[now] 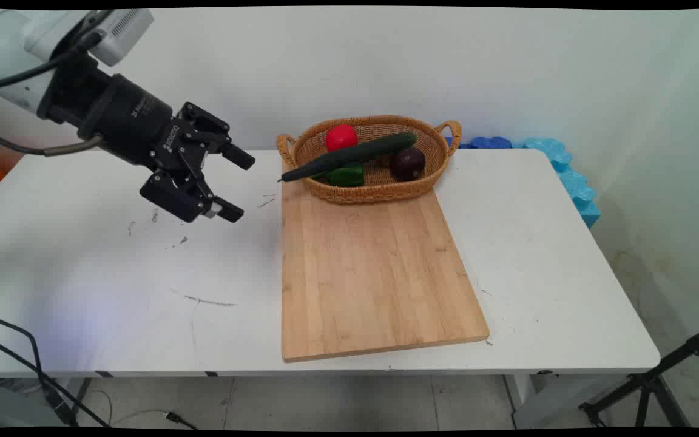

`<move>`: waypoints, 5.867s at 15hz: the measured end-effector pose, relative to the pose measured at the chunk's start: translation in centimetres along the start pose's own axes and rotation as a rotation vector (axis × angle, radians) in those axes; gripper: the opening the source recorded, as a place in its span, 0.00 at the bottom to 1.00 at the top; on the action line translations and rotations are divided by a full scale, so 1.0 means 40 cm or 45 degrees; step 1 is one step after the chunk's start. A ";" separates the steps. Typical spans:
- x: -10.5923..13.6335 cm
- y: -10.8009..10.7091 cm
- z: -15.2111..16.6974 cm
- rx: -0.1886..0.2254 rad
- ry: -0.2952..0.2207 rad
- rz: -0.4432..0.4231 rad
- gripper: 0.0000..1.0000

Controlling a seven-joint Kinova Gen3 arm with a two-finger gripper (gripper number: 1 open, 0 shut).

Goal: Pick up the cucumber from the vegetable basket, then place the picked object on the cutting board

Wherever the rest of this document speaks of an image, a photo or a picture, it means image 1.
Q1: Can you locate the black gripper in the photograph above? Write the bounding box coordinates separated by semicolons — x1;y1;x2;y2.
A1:
39;53;257;225

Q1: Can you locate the long dark green cucumber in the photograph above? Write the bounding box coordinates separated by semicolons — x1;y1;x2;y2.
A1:
277;131;418;184

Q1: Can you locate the red tomato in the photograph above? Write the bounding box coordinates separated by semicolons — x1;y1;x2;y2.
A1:
326;124;359;152

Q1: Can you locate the green bell pepper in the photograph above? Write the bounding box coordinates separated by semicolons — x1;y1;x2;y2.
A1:
327;164;365;188

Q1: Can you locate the bamboo cutting board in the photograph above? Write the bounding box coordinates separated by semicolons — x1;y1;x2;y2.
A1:
280;159;490;364

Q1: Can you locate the dark purple round fruit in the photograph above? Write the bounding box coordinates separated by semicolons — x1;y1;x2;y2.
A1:
390;147;427;181

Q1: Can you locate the dark blue foam mat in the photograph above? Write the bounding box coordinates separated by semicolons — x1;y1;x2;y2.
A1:
445;136;513;150

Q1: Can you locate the grey box under table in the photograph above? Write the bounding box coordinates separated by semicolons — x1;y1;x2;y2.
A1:
0;379;74;429

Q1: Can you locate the light blue foam mat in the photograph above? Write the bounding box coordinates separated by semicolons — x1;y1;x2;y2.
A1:
512;137;602;229

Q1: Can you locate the white table leg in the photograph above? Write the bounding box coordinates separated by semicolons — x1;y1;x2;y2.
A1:
503;371;569;429

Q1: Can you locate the black tripod stand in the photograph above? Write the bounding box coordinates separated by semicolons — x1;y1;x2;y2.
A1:
578;323;699;429

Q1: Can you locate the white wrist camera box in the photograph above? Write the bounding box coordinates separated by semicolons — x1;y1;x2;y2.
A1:
25;9;155;67

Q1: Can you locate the woven wicker basket with handles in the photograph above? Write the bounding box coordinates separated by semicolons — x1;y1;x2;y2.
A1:
275;115;463;204

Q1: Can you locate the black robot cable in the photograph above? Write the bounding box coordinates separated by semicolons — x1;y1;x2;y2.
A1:
0;11;113;427

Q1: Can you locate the thin floor cable with plug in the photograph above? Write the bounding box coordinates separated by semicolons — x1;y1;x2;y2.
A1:
110;408;200;429

